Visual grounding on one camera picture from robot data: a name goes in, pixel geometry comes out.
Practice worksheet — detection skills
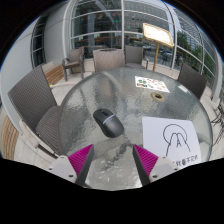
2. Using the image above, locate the wooden slatted bench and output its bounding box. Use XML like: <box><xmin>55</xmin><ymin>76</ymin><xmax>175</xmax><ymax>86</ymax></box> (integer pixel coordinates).
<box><xmin>43</xmin><ymin>63</ymin><xmax>65</xmax><ymax>86</ymax></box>
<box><xmin>0</xmin><ymin>109</ymin><xmax>20</xmax><ymax>161</ymax></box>

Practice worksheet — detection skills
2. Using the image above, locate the colourful laminated menu sheet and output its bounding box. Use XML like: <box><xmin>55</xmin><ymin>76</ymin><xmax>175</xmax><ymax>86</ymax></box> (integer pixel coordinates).
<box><xmin>134</xmin><ymin>75</ymin><xmax>171</xmax><ymax>94</ymax></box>

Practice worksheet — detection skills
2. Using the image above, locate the black metal folding table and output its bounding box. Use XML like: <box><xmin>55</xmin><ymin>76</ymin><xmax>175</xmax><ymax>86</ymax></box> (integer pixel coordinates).
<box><xmin>209</xmin><ymin>96</ymin><xmax>224</xmax><ymax>144</ymax></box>

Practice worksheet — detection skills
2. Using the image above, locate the gold-framed menu sign stand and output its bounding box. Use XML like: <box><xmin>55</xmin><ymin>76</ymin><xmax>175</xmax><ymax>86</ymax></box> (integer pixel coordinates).
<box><xmin>142</xmin><ymin>22</ymin><xmax>175</xmax><ymax>73</ymax></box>

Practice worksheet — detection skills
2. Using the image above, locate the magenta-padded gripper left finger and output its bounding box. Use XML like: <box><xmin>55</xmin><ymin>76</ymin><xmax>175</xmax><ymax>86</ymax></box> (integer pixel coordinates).
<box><xmin>47</xmin><ymin>143</ymin><xmax>96</xmax><ymax>188</ymax></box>

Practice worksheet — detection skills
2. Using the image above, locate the white printed mouse pad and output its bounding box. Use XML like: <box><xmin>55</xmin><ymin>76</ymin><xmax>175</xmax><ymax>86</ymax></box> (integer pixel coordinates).
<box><xmin>141</xmin><ymin>116</ymin><xmax>203</xmax><ymax>168</ymax></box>

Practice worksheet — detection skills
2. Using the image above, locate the black computer mouse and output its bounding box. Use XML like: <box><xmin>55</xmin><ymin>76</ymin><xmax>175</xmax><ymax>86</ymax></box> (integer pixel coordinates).
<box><xmin>92</xmin><ymin>108</ymin><xmax>125</xmax><ymax>139</ymax></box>

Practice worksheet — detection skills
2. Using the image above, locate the brass table centre ring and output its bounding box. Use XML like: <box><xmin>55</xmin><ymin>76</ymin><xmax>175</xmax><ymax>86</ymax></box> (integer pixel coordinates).
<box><xmin>150</xmin><ymin>92</ymin><xmax>165</xmax><ymax>102</ymax></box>

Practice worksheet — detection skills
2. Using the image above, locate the grey wicker chair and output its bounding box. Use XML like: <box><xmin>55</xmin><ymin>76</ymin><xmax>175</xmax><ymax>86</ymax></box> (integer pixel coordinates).
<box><xmin>92</xmin><ymin>48</ymin><xmax>126</xmax><ymax>73</ymax></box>
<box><xmin>124</xmin><ymin>44</ymin><xmax>150</xmax><ymax>70</ymax></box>
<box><xmin>177</xmin><ymin>62</ymin><xmax>208</xmax><ymax>100</ymax></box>
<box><xmin>61</xmin><ymin>46</ymin><xmax>86</xmax><ymax>82</ymax></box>
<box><xmin>7</xmin><ymin>64</ymin><xmax>66</xmax><ymax>158</ymax></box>

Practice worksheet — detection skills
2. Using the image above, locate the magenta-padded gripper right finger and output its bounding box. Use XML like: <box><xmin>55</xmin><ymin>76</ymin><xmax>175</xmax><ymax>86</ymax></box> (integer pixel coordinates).
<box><xmin>132</xmin><ymin>143</ymin><xmax>179</xmax><ymax>188</ymax></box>

